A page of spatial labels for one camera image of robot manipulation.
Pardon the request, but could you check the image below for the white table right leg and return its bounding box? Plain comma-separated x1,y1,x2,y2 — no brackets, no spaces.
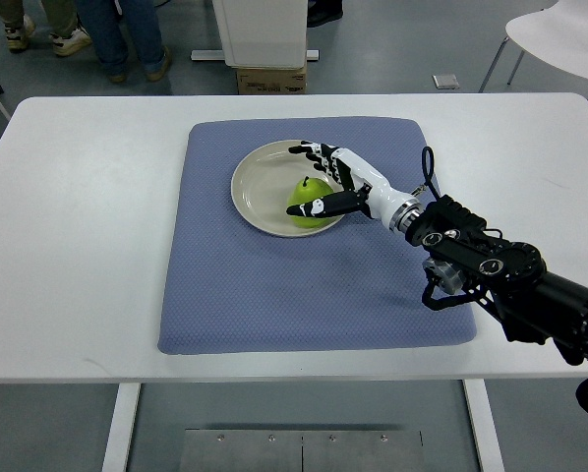
462,379,504,472

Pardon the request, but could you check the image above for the white table left leg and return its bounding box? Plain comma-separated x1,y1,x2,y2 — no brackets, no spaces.
101,383,142,472

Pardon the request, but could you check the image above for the green pear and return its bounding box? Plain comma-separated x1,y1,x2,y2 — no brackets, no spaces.
287,176,333,228

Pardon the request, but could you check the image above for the person in khaki trousers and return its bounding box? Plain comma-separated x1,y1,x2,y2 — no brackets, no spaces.
0,0,93,57

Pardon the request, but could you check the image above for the person in blue jeans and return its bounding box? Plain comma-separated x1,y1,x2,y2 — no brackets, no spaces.
76,0,172,84

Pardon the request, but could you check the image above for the brown cardboard box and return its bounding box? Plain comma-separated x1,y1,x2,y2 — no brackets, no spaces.
236,66,307,95

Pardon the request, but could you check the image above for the white table leg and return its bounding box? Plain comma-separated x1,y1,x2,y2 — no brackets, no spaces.
462,379,504,472
101,383,142,472

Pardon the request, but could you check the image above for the black shoe in background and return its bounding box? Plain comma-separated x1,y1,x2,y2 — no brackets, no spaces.
307,0,343,28

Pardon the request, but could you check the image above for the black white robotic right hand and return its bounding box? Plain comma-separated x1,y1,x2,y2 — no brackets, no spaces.
286,141,424,233

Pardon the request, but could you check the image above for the white plastic chair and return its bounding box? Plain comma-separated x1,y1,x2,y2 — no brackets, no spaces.
478,0,588,92

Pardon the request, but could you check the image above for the beige round plate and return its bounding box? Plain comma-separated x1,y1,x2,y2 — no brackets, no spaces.
231,140,340,238

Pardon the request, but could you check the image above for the blue textured mat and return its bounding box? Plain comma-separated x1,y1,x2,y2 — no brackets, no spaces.
158,117,477,354

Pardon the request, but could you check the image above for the grey metal floor plate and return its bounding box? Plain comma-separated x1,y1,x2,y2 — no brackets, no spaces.
179,429,426,471

